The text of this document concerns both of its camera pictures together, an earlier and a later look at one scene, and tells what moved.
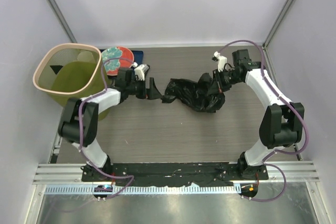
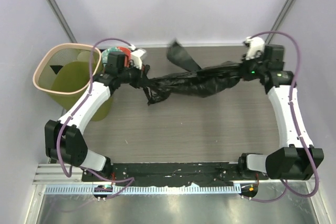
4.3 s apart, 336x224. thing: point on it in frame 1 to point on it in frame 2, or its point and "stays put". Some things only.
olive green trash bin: (65, 71) stays put
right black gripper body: (224, 80) to (252, 69)
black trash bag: (194, 94) to (197, 82)
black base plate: (127, 174) stays put
